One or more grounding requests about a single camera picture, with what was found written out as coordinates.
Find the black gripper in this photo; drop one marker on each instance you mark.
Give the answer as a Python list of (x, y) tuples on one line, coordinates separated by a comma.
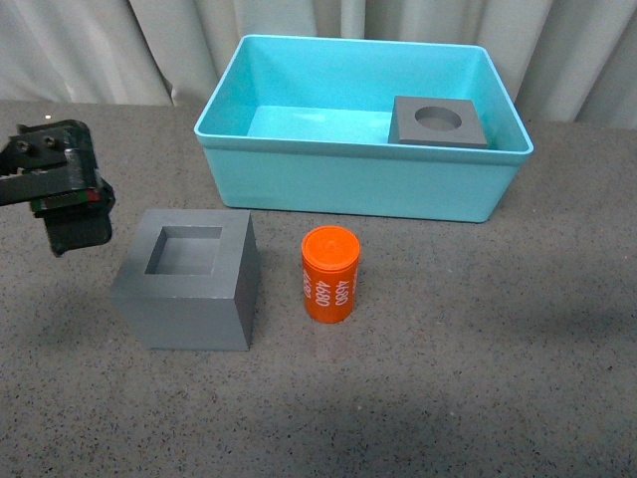
[(53, 167)]

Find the gray cube with square recess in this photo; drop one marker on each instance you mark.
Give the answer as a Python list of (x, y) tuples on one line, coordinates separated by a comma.
[(190, 280)]

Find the orange cylinder marked 4680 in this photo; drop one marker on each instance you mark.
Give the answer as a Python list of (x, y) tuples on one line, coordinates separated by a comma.
[(330, 256)]

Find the gray cube with round recess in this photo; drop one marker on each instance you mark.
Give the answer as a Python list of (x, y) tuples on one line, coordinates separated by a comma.
[(436, 122)]

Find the light blue plastic box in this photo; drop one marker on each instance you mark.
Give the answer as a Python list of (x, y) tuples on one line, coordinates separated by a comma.
[(302, 124)]

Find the gray curtain backdrop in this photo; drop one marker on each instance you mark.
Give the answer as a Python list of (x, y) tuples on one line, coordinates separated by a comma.
[(560, 60)]

